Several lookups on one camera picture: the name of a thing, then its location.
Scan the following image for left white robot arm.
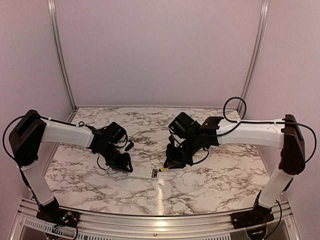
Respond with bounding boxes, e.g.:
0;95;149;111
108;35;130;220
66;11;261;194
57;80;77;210
7;109;133;223

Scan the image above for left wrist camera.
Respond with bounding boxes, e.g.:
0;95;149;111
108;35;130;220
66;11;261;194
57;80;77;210
124;141;134;152

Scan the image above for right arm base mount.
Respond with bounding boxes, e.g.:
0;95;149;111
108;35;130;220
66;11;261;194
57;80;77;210
230;209;275;229

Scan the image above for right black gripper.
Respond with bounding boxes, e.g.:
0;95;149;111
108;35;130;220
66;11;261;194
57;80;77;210
163;134;201;169

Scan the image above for front aluminium rail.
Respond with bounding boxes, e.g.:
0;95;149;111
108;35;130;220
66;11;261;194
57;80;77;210
9;199;301;240

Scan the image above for aluminium frame post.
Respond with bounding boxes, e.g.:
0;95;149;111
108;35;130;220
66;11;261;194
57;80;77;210
47;0;77;111
240;0;270;101

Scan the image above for white remote control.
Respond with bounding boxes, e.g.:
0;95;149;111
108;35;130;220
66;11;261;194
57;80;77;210
128;167;158;180

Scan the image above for right aluminium frame post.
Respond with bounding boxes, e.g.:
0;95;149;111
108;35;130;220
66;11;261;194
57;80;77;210
240;0;270;101

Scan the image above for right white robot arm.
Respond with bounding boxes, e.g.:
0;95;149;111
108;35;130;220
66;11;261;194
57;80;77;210
161;112;306;224

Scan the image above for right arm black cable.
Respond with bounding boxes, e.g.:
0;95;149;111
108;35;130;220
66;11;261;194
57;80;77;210
189;96;316;237

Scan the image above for yellow handled screwdriver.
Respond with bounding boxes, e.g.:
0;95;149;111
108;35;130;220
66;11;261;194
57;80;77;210
157;167;167;173

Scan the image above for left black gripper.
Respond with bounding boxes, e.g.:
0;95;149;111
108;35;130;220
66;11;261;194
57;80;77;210
98;143;134;172

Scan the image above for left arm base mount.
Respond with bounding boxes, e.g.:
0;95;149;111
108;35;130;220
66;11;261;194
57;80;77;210
36;208;80;228

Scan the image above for left aluminium frame post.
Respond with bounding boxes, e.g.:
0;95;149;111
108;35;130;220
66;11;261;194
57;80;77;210
47;0;77;111

